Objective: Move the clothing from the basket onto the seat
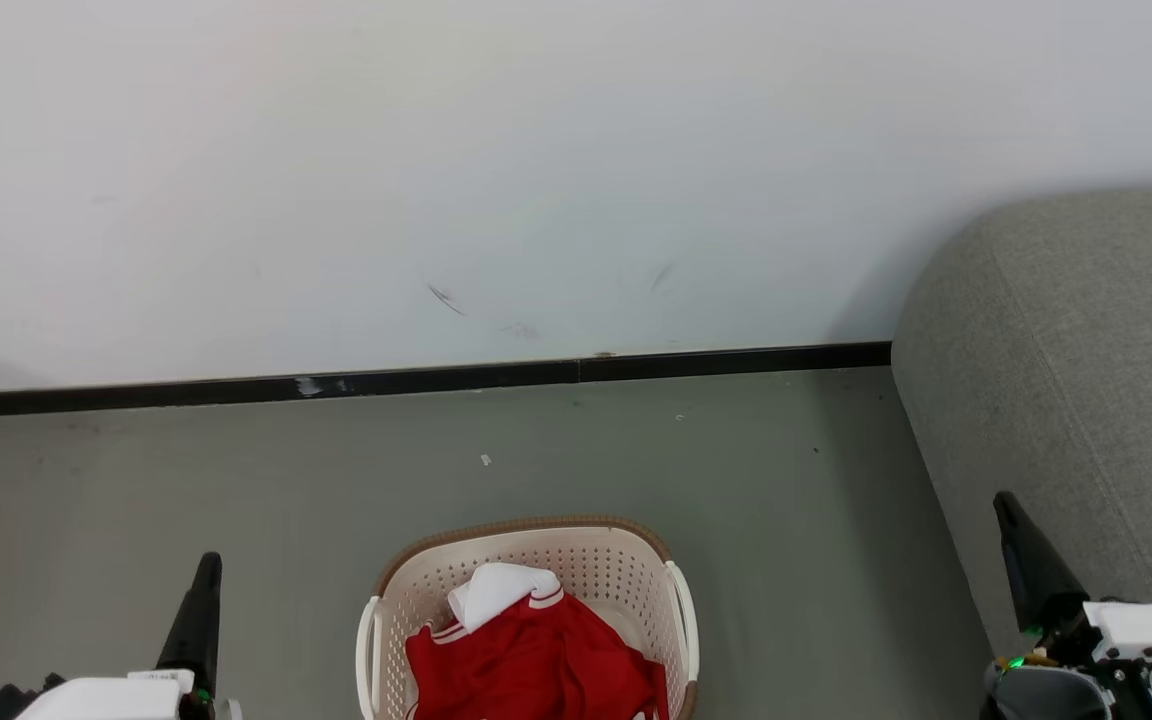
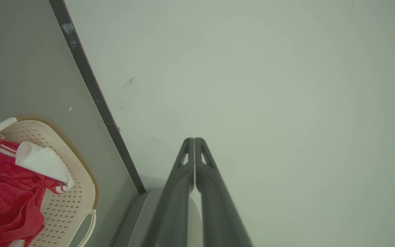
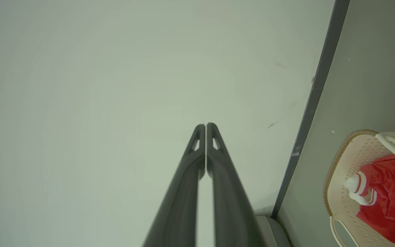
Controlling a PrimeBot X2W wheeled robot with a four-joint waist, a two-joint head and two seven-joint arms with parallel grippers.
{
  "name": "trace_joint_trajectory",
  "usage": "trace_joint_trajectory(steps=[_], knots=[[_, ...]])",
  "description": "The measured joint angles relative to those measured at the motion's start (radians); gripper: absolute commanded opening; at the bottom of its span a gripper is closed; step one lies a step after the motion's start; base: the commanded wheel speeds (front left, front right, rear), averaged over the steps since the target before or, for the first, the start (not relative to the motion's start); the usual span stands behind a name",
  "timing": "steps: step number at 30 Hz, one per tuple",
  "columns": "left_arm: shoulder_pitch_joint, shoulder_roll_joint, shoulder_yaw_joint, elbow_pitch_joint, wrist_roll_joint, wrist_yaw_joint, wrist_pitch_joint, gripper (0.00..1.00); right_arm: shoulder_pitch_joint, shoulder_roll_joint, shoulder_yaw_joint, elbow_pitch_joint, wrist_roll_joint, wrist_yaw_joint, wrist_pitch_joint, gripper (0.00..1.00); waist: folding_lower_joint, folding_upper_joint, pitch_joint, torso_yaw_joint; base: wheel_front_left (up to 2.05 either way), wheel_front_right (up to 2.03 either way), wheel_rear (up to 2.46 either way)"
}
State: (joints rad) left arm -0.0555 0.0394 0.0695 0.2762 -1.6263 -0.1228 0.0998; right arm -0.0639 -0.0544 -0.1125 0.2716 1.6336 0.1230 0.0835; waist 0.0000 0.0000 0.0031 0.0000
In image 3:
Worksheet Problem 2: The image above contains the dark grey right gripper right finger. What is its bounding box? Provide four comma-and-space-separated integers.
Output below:
206, 122, 265, 247

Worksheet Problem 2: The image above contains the cream perforated plastic laundry basket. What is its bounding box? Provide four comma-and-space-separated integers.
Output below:
323, 130, 395, 247

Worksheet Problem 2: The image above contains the red and white garment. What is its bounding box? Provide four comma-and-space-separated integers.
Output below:
343, 153, 395, 246

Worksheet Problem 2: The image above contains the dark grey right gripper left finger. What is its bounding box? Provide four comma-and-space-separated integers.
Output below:
143, 124, 206, 247

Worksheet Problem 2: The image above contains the dark grey baseboard strip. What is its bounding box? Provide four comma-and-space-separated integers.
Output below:
271, 0, 351, 220

